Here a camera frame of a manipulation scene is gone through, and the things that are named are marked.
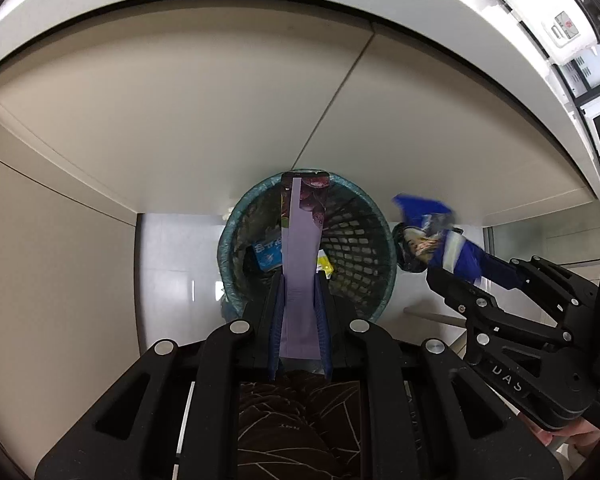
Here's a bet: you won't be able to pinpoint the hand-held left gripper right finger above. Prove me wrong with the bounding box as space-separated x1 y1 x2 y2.
314 272 563 480

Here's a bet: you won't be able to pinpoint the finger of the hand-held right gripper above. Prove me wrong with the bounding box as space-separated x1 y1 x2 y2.
472 252 598 321
426 266 571 366

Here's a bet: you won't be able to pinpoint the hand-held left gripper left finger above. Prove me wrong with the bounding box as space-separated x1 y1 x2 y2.
34 272 286 480

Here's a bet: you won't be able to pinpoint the purple grape snack packet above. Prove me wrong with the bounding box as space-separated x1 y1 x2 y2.
279 171 331 361

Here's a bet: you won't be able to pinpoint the blue milk carton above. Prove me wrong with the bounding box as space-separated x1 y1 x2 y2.
252 240 285 272

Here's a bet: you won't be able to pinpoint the blue snack wrapper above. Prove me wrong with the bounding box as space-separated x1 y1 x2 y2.
391 192 483 285

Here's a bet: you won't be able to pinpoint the black mesh bin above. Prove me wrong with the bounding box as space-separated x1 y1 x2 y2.
217 167 398 323

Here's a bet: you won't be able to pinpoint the person's right hand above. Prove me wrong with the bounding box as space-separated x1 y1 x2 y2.
521 411 600 448

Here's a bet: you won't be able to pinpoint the person's brown patterned pants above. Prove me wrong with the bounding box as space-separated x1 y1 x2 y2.
237 370 368 480

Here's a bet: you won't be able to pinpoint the beige cabinet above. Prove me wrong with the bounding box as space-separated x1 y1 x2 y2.
0 15 600 356

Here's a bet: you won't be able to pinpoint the black and white vented appliance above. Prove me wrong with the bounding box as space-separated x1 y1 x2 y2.
562 52 600 106

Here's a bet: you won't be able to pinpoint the white floral rice cooker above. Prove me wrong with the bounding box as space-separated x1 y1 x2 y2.
502 0 600 66

